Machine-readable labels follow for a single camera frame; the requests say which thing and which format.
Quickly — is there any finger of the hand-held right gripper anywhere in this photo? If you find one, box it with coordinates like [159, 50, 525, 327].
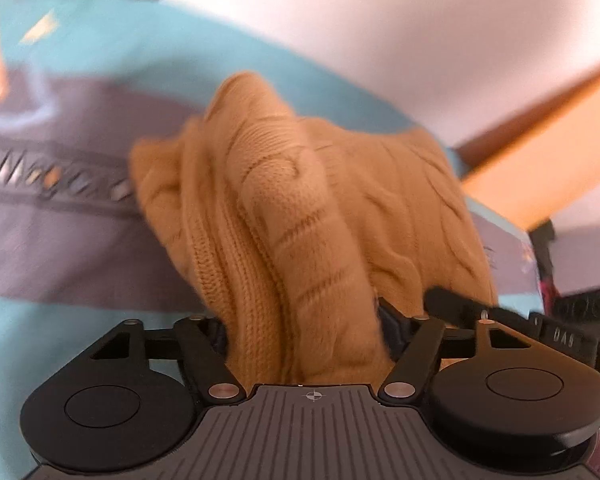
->
[424, 286, 536, 333]

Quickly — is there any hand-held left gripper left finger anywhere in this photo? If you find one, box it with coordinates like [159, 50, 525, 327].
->
[89, 314, 247, 403]

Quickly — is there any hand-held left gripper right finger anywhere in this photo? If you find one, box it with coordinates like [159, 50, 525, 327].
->
[376, 297, 533, 403]

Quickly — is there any tan cable-knit cardigan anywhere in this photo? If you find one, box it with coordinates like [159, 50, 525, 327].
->
[129, 71, 501, 387]

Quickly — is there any orange wooden headboard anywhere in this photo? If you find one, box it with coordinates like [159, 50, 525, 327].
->
[455, 57, 600, 233]

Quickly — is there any blue patterned bed sheet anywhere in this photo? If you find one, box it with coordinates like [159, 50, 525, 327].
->
[0, 0, 543, 480]

